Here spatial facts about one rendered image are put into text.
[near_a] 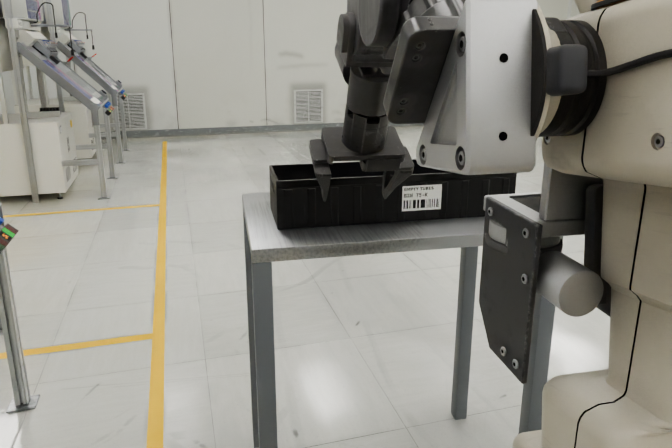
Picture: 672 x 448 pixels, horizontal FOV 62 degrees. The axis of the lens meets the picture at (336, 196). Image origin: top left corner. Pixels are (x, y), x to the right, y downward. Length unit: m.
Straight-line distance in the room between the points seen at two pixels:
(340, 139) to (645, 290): 0.40
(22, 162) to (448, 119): 4.65
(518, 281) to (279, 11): 7.53
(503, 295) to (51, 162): 4.52
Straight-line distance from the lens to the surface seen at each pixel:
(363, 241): 1.18
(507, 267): 0.58
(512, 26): 0.39
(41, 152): 4.92
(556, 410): 0.59
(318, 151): 0.75
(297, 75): 8.03
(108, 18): 7.87
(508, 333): 0.60
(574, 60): 0.38
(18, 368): 2.24
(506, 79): 0.39
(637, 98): 0.41
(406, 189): 1.30
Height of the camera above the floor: 1.20
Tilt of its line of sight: 15 degrees down
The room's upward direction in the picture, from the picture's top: straight up
